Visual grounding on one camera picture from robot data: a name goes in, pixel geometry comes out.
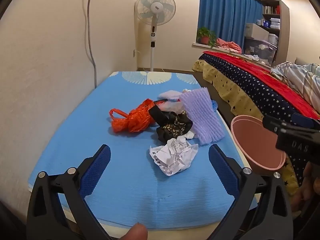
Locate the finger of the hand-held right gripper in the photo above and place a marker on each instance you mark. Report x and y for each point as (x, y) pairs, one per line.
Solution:
(272, 125)
(303, 120)

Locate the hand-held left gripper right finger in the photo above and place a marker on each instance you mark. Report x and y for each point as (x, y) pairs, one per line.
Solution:
(223, 170)

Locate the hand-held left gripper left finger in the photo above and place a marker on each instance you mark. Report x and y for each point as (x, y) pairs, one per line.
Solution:
(96, 170)

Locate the pink plastic bin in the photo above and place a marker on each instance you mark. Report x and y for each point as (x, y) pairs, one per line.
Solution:
(252, 140)

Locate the white paper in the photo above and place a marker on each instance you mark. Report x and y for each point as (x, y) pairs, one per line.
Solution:
(172, 157)

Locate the orange plastic bag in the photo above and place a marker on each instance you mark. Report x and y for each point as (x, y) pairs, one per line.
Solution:
(135, 120)

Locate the purple foam net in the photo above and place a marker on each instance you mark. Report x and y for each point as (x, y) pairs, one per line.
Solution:
(200, 110)

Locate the black plastic bag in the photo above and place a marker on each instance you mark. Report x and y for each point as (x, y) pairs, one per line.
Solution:
(172, 127)

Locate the person's right hand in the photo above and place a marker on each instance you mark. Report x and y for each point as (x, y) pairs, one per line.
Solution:
(308, 185)

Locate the person's left hand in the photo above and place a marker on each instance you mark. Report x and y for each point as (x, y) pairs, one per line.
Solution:
(135, 232)

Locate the blue patterned mat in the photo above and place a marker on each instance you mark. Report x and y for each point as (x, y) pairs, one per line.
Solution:
(75, 135)

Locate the striped quilt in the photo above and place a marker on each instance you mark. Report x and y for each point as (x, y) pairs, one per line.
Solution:
(297, 77)

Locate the small white tissue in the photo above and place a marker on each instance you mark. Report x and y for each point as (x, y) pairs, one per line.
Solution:
(187, 135)

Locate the bed with star-patterned sheet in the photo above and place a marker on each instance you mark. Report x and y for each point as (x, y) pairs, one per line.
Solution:
(240, 85)

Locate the red blanket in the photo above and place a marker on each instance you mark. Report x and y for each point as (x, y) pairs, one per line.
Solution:
(250, 66)

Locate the white cloth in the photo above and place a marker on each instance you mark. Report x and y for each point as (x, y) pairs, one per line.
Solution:
(251, 56)

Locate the clear storage bin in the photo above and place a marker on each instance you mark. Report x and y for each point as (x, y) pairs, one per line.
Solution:
(260, 48)

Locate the clear plastic bag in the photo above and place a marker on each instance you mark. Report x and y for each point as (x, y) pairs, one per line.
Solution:
(173, 106)

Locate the white plastic container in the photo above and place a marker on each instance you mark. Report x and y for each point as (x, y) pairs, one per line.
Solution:
(273, 39)

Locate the long white tissue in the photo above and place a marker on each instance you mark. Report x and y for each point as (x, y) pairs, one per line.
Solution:
(187, 90)

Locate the pink cloth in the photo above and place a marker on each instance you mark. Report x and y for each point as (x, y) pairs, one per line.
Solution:
(228, 45)

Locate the pale pink packet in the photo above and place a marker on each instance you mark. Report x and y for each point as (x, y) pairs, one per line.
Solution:
(170, 94)

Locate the grey box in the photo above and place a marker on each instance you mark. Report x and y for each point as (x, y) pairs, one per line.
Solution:
(256, 31)

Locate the potted green plant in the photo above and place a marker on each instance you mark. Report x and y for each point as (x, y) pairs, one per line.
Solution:
(205, 36)

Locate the blue curtain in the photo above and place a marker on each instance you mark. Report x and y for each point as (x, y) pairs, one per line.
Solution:
(225, 10)

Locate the white standing fan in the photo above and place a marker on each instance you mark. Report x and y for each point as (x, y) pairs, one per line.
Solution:
(155, 6)

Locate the wall shelf with books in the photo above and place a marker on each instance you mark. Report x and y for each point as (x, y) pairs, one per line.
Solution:
(271, 17)

